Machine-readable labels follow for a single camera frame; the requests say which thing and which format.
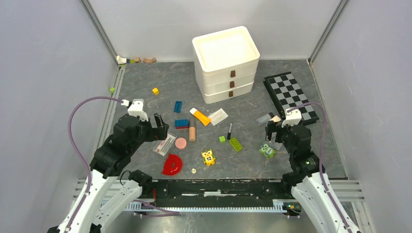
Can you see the red arch brick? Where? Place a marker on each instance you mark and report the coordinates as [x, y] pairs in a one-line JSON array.
[[172, 165]]

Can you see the wooden arch block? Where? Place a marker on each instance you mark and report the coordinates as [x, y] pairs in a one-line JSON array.
[[149, 60]]

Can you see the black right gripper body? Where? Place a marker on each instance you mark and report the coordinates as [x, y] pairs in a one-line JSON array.
[[281, 134]]

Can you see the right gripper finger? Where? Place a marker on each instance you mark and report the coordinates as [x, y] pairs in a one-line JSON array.
[[269, 132], [277, 125]]

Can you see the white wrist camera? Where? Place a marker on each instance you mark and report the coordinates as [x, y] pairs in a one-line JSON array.
[[293, 117], [135, 108]]

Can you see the orange cream tube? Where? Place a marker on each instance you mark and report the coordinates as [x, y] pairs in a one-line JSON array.
[[200, 116]]

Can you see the black grey chessboard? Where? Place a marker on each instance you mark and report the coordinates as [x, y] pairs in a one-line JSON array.
[[285, 92]]

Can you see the clear plastic bag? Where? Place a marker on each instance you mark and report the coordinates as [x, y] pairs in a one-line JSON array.
[[276, 145]]

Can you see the yellow small cube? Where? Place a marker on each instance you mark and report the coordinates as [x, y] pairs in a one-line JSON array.
[[155, 91]]

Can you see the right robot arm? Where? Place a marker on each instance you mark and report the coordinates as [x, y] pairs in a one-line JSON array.
[[308, 182]]

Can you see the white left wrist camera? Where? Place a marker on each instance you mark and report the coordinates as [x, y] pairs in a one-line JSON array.
[[135, 108]]

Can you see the white three-drawer organizer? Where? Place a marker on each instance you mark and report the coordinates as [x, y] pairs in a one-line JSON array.
[[225, 63]]

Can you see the pink round sponge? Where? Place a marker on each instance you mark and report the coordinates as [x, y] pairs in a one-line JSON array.
[[180, 143]]

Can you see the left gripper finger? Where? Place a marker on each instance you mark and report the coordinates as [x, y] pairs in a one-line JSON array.
[[163, 132], [159, 121]]

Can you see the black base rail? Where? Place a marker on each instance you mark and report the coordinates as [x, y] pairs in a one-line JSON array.
[[216, 193]]

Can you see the false eyelash case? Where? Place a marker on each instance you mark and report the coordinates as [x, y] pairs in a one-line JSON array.
[[163, 146]]

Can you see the white corner block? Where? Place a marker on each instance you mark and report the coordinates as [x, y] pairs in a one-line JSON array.
[[121, 61]]

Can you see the clear packet white strips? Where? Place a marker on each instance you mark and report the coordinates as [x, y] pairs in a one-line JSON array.
[[218, 116]]

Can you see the lime green flat brick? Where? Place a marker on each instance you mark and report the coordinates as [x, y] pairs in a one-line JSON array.
[[235, 144]]

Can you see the blue red duplo brick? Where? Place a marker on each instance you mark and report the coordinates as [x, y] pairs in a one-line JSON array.
[[181, 123]]

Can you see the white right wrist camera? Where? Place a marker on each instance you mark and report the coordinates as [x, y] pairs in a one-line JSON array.
[[293, 117]]

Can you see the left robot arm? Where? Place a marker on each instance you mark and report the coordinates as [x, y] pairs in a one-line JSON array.
[[88, 215]]

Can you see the beige foundation bottle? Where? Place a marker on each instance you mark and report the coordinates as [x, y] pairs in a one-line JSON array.
[[192, 130]]

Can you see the beige small block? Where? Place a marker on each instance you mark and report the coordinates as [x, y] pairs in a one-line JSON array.
[[276, 119]]

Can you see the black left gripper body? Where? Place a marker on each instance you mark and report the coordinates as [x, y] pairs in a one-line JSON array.
[[147, 132]]

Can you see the blue flat brick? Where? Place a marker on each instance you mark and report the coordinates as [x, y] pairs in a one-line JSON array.
[[177, 107]]

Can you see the small glass bottle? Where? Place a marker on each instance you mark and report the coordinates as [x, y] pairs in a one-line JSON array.
[[265, 118]]

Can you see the yellow owl brick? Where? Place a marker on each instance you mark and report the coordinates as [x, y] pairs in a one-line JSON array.
[[208, 157]]

